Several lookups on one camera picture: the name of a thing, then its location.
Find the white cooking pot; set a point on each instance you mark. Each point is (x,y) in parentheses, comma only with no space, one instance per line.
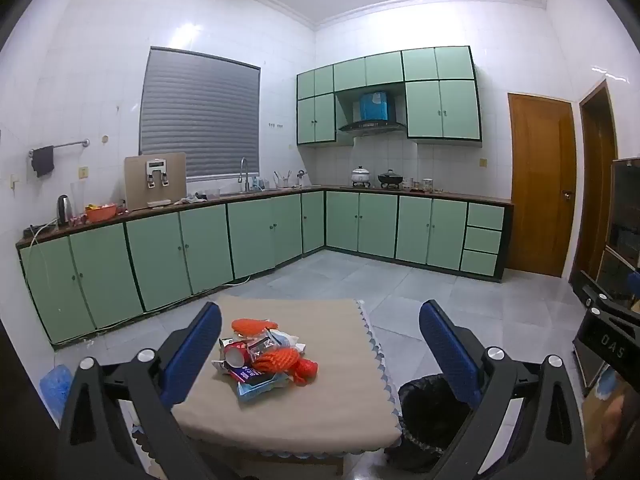
(361,177)

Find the brown boxed water dispenser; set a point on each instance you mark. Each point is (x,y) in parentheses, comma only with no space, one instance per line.
(155,180)

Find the orange basin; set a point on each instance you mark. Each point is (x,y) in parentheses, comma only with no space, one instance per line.
(102,215)

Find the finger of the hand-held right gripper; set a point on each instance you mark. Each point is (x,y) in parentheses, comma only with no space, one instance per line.
(612,302)

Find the black trash bin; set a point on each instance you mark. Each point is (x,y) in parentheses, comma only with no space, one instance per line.
(425,410)

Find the table with beige cloth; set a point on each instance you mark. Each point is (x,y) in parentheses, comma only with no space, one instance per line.
(320,410)

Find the green wall cabinets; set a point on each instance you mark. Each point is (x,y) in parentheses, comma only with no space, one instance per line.
(440,110)

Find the brown wooden door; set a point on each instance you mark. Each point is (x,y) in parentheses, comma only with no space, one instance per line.
(540,185)

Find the metal towel rail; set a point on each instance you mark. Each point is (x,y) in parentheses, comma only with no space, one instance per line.
(65,145)

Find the black glass cabinet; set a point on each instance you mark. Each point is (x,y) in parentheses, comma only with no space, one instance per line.
(622,210)

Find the silver foil wrapper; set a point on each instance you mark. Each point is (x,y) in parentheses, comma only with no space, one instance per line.
(265,342)

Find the metal faucet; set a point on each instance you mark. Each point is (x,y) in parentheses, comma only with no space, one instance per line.
(244,170)

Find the blue plastic packet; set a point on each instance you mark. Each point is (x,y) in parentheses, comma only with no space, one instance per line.
(260,392)

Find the purple printed packet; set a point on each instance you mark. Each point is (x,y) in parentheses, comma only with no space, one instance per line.
(247,373)

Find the grey dish cloth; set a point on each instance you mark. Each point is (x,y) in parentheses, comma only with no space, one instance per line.
(194,198)

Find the grey window blind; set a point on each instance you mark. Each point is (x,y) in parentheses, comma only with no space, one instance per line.
(200,115)

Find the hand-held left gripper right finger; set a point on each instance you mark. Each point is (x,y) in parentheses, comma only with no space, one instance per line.
(450,350)

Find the white tissue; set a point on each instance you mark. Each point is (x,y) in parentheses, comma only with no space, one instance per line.
(297,347)

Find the orange foam net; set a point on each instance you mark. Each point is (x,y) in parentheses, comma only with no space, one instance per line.
(250,327)
(275,360)

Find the electric kettle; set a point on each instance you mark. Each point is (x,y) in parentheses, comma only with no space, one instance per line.
(64,210)

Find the black range hood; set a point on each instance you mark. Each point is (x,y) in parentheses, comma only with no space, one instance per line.
(372,125)

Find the red foam net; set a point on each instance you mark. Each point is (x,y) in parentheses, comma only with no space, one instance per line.
(305,370)

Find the flat cardboard sheet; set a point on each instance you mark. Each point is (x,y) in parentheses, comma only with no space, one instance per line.
(617,440)

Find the dark wooden door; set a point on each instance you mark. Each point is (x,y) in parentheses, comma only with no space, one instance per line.
(597,185)

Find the dark towel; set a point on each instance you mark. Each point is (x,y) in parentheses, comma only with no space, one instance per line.
(43,160)

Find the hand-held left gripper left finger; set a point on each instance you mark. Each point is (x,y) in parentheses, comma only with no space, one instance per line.
(197,345)

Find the green base cabinets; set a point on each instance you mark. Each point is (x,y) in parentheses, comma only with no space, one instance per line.
(150,255)

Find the black wok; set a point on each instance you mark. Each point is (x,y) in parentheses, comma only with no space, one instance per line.
(389,179)

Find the utensil holder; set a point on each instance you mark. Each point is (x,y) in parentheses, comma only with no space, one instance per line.
(282,180)

